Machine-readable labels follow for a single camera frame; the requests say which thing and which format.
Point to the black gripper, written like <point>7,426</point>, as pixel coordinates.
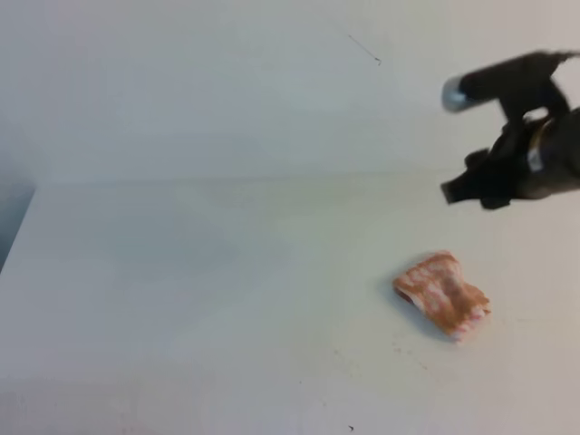
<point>502,173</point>

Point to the orange white patterned rag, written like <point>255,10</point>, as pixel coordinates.
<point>437,287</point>

